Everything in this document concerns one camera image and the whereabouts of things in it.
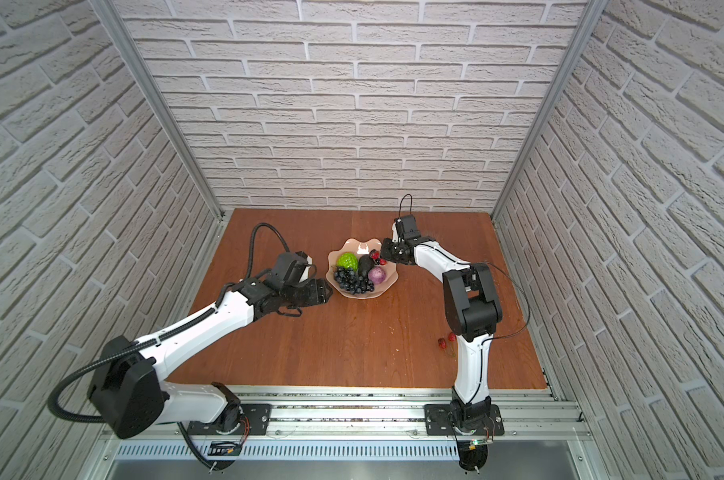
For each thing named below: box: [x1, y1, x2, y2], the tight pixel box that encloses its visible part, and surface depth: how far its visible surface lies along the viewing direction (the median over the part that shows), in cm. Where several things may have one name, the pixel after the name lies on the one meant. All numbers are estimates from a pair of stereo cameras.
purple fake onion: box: [368, 266, 386, 284], surface depth 98 cm
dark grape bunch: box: [334, 266, 375, 295], surface depth 94 cm
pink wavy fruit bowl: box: [326, 238, 399, 299], surface depth 99 cm
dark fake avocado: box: [358, 254, 375, 277], surface depth 102 cm
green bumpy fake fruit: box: [336, 251, 359, 272], surface depth 98 cm
